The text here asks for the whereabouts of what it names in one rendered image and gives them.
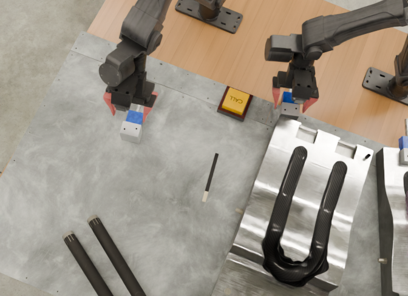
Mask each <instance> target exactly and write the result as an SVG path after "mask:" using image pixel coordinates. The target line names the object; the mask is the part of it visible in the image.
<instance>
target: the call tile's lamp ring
mask: <svg viewBox="0 0 408 296"><path fill-rule="evenodd" d="M229 88H230V86H227V87H226V90H225V93H224V94H223V97H222V100H221V102H220V104H219V107H218V109H219V110H221V111H223V112H226V113H229V114H232V115H234V116H237V117H239V118H242V119H244V117H245V115H246V112H247V110H248V107H249V105H250V102H251V100H252V97H253V95H250V94H249V93H247V94H249V95H250V98H249V100H248V103H247V105H246V108H245V111H244V113H243V116H241V115H238V114H236V113H233V112H230V111H228V110H225V109H223V108H221V106H222V104H223V101H224V99H225V97H226V94H227V91H228V89H229ZM231 88H232V87H231ZM233 89H234V88H233ZM236 90H237V89H236ZM239 91H241V90H239ZM241 92H242V91H241ZM244 93H246V92H244Z"/></svg>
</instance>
